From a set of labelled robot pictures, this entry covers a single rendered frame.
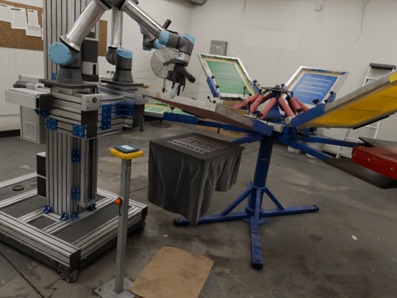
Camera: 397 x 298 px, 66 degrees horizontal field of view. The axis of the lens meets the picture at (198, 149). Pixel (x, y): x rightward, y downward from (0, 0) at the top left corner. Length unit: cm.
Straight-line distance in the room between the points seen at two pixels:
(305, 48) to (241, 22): 153
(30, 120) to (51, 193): 56
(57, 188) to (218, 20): 566
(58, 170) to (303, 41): 510
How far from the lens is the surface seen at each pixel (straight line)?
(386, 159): 190
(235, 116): 177
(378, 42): 611
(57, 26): 231
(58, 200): 257
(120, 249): 202
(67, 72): 199
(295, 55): 643
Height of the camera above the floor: 149
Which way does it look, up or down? 16 degrees down
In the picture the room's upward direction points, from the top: 7 degrees clockwise
